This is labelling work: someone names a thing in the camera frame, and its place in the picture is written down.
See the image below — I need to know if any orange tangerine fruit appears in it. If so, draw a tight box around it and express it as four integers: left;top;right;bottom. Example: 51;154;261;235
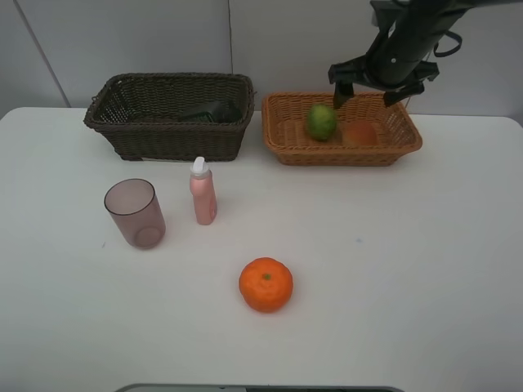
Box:
239;257;293;314

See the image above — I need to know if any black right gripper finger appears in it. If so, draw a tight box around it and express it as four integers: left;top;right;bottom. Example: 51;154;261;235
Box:
333;82;355;109
383;82;425;107

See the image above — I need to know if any green lime fruit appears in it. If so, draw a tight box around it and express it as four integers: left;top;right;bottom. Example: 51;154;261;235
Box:
306;104;337;142

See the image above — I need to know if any red orange peach fruit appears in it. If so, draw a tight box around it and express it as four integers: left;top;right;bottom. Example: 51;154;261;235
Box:
342;120;378;146

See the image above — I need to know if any translucent pink plastic cup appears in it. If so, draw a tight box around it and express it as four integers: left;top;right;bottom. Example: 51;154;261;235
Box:
104;178;166;249

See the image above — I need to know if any light orange wicker basket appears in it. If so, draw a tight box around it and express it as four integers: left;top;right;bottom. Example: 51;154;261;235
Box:
261;92;422;167

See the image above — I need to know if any pink bottle white cap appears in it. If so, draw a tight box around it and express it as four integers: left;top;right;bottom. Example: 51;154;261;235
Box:
190;157;217;225

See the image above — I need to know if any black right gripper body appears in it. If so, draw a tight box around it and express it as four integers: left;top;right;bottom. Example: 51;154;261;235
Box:
328;42;440;91

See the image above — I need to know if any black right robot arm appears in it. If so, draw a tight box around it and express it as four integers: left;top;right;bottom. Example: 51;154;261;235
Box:
328;1;494;109

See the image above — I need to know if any dark green pump bottle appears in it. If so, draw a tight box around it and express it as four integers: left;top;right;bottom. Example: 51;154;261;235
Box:
177;101;242;123

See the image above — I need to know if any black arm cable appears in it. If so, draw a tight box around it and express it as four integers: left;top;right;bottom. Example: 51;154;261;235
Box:
432;31;463;57

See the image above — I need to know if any dark brown wicker basket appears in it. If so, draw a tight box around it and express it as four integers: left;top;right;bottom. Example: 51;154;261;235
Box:
84;73;254;162

